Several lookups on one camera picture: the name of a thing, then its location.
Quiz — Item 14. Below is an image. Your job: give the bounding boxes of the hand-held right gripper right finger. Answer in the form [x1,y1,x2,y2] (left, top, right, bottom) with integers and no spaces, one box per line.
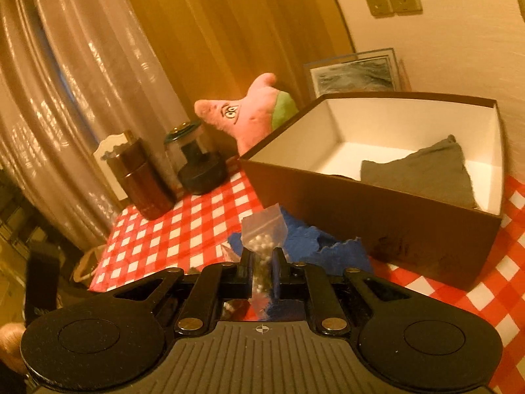
[271,248,415,335]

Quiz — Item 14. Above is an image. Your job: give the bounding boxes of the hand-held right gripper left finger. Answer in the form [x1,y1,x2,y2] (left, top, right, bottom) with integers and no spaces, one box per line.
[100,248,253,335]

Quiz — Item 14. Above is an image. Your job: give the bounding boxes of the small plastic bag of beads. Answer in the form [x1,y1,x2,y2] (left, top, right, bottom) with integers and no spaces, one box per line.
[221,203,288,321]

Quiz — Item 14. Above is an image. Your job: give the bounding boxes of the blue grey towel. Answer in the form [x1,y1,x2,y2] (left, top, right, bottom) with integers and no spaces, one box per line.
[227,209,374,321]

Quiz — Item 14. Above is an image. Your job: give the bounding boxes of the brown cardboard box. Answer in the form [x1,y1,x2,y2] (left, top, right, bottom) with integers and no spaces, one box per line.
[239,92,507,292]

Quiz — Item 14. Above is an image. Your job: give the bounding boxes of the grey cloth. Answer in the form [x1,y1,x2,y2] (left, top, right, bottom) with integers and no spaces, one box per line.
[360,134,478,210]

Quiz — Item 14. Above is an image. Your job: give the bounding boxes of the woven basket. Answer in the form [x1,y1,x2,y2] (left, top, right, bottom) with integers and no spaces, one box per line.
[73,244,108,284]

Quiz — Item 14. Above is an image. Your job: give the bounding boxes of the red white checkered tablecloth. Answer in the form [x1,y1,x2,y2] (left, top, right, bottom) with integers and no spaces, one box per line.
[88,158,525,394]

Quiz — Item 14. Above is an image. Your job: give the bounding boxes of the glass jar with green lid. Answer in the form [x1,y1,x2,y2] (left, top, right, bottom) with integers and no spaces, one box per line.
[164,120,229,196]

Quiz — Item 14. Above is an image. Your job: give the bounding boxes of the brown metal canister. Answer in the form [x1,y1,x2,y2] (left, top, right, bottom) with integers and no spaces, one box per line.
[106,137,178,221]

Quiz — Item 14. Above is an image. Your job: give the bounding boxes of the white wooden chair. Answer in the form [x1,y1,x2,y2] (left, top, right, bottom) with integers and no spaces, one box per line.
[92,130,136,202]

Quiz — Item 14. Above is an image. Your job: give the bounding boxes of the pink starfish plush toy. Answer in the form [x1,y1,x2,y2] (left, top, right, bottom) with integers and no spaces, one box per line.
[194,73,300,157]

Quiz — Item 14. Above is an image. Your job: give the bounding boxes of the framed picture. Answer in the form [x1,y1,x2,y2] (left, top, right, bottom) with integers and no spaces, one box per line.
[304,48,405,101]

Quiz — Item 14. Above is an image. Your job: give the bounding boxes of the sheer patterned curtain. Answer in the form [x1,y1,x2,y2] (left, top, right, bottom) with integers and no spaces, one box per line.
[0,0,193,251]

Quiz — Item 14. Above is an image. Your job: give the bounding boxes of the wooden door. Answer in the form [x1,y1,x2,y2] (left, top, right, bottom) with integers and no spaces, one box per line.
[115,0,355,157]

